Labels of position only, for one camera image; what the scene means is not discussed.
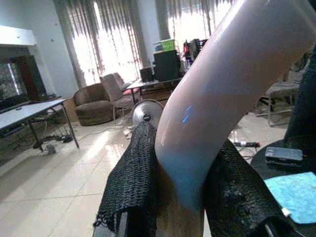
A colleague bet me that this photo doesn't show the large black box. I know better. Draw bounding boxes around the large black box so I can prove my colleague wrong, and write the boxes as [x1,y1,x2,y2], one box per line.
[153,50,181,82]

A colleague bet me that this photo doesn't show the black power strip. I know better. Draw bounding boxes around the black power strip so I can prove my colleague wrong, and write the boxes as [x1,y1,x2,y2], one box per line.
[40,134,74,144]

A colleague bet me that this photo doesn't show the small black speaker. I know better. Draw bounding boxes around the small black speaker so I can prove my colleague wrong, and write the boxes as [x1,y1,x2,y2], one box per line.
[139,66,156,82]

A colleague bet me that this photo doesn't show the black red equipment rack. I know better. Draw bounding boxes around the black red equipment rack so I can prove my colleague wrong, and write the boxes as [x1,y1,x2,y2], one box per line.
[182,38,208,69]

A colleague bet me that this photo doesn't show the dark glass-front cabinet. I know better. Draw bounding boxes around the dark glass-front cabinet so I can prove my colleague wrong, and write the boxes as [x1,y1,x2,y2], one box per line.
[0,54,47,104]

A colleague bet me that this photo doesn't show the long white black-legged table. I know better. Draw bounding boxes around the long white black-legged table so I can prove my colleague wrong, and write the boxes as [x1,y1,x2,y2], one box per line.
[0,98,80,152]

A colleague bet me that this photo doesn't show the black round table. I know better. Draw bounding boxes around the black round table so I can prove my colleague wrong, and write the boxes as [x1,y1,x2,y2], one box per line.
[250,140,316,188]

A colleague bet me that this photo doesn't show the grey-covered chair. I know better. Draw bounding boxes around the grey-covered chair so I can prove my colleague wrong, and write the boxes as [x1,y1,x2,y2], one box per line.
[255,69,306,127]

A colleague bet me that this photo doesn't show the beige long-handled dustpan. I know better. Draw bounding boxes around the beige long-handled dustpan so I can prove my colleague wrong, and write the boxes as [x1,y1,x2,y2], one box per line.
[153,0,316,218]

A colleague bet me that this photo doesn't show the green plastic basket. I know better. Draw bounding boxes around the green plastic basket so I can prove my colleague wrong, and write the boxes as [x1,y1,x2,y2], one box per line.
[158,39,180,52]

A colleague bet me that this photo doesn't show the brown round armchair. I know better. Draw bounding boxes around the brown round armchair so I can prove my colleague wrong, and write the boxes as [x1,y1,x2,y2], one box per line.
[73,82,115,126]

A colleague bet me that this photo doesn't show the dark-framed work table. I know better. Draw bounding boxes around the dark-framed work table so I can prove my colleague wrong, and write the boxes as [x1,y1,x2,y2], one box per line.
[126,77,185,106]

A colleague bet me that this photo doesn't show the flat grey device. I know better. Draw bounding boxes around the flat grey device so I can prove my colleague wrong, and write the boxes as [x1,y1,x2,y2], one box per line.
[265,146,304,165]

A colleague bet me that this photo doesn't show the sheer white curtain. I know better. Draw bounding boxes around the sheer white curtain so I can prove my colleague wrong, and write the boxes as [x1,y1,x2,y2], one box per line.
[158,0,235,50]
[53,0,150,87]

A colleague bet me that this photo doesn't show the grey metal-framed lounge chair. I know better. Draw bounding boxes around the grey metal-framed lounge chair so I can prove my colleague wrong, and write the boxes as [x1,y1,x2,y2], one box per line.
[99,72,139,124]

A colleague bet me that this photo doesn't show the teal textured cloth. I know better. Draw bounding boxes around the teal textured cloth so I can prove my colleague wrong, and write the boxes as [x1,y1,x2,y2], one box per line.
[263,171,316,225]

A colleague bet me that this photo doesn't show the round silver floor fan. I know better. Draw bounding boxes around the round silver floor fan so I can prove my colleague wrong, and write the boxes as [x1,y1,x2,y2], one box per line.
[130,98,164,127]

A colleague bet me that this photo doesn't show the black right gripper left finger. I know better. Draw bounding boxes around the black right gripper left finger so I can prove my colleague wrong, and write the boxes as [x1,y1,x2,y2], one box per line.
[93,121,160,237]

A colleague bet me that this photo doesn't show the white red power strip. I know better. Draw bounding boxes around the white red power strip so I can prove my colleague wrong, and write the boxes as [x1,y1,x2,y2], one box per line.
[233,141,260,148]

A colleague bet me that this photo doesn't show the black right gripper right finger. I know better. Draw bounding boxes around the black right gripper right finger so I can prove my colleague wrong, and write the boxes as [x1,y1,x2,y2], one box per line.
[202,139,296,237]

